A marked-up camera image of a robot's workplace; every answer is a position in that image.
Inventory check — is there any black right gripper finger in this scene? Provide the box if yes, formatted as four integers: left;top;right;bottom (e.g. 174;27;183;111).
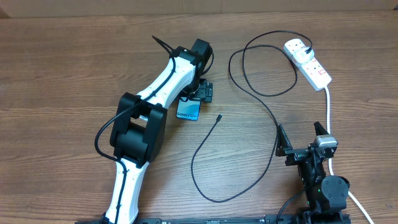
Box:
277;124;293;151
313;121;329;136

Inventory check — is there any blue Galaxy smartphone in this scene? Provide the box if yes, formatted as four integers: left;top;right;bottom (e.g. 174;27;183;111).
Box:
176;97;201;121

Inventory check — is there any black USB charging cable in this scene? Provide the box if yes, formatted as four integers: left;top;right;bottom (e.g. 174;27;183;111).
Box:
190;30;313;203

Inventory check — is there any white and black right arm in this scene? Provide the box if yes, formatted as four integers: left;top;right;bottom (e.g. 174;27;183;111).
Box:
275;121;351;224

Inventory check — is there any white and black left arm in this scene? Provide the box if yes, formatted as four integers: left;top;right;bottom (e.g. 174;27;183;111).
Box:
99;39;214;223

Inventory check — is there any white charger plug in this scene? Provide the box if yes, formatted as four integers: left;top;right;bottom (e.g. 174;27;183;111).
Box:
293;47;315;64

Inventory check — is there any white power strip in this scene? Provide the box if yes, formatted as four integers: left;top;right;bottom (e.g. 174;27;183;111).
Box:
284;39;331;91

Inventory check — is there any white power strip cord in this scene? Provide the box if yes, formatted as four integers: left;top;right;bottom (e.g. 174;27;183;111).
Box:
323;86;376;224

